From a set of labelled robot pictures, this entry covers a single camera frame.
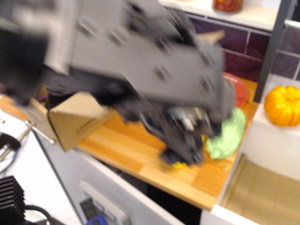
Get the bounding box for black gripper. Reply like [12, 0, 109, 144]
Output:
[139, 107, 222, 164]

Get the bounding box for brown cardboard box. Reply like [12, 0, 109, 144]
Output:
[28, 27, 234, 150]

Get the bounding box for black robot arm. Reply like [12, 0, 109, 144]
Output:
[0, 0, 235, 165]

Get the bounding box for yellow toy corn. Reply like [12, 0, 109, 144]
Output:
[171, 135, 207, 168]

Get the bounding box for green toy bitter gourd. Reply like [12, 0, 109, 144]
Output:
[206, 107, 246, 160]

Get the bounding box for pink plastic plate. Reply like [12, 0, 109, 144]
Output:
[223, 72, 248, 108]

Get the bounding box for orange toy pumpkin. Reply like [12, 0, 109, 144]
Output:
[264, 86, 300, 127]

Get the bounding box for grey power strip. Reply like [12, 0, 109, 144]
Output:
[79, 180, 131, 225]

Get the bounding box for jar with red contents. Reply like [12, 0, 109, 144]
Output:
[212, 0, 243, 14]

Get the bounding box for black finned heat sink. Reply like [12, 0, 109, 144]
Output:
[0, 176, 25, 225]

